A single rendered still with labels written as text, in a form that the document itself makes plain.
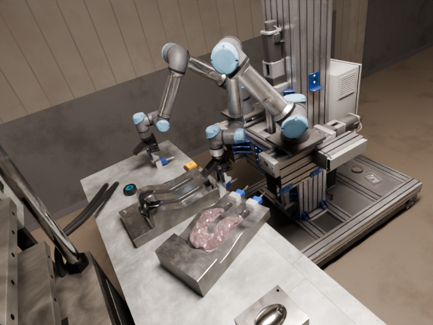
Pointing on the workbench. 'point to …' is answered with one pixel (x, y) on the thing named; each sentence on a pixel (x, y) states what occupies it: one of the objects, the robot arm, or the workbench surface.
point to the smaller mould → (273, 311)
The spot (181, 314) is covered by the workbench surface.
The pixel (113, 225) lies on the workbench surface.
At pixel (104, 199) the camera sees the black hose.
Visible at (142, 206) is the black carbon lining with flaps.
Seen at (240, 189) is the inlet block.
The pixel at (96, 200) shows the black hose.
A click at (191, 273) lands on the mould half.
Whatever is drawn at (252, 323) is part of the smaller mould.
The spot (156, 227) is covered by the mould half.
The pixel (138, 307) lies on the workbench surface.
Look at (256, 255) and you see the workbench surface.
